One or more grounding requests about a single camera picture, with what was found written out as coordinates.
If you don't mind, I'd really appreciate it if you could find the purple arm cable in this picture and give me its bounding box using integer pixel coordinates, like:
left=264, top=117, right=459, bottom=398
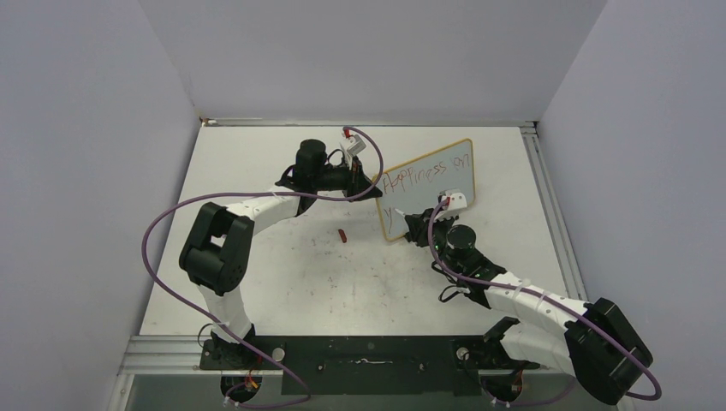
left=427, top=198, right=663, bottom=408
left=140, top=125, right=385, bottom=409

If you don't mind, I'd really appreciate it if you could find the aluminium back rail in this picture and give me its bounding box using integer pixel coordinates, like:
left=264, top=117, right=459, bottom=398
left=200, top=117, right=536, bottom=128

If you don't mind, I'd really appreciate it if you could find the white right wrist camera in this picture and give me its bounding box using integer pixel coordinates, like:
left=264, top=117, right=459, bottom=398
left=438, top=189, right=468, bottom=211

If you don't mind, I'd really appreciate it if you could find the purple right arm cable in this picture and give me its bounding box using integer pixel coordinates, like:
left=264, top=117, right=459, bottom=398
left=427, top=198, right=663, bottom=408

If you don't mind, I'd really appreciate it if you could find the yellow-framed whiteboard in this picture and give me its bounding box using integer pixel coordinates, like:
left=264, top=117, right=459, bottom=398
left=376, top=139, right=477, bottom=241

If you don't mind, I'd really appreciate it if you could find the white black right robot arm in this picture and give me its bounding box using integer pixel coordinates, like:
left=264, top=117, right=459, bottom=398
left=404, top=209, right=663, bottom=405

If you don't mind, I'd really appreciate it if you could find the aluminium rail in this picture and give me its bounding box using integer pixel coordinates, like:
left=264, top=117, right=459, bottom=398
left=200, top=117, right=536, bottom=128
left=520, top=122, right=589, bottom=301

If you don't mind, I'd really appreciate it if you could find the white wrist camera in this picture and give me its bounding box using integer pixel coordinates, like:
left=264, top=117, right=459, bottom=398
left=438, top=189, right=468, bottom=211
left=339, top=128, right=366, bottom=164

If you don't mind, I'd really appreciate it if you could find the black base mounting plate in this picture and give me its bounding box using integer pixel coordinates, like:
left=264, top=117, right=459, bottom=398
left=199, top=335, right=538, bottom=396

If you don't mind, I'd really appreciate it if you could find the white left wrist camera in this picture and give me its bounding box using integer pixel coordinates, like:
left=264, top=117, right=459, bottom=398
left=339, top=128, right=366, bottom=164

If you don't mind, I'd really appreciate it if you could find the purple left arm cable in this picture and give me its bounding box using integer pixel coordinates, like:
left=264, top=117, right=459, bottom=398
left=140, top=125, right=385, bottom=409

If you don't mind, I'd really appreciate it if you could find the aluminium right side rail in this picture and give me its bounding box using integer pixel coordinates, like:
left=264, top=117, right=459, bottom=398
left=520, top=122, right=589, bottom=301

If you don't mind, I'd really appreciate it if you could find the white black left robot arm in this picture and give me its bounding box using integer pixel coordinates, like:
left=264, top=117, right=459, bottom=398
left=179, top=139, right=383, bottom=369

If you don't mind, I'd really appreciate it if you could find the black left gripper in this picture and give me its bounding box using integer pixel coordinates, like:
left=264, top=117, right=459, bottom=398
left=312, top=156, right=382, bottom=203

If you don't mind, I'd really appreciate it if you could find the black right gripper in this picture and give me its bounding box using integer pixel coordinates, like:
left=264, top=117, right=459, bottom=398
left=407, top=206, right=463, bottom=277

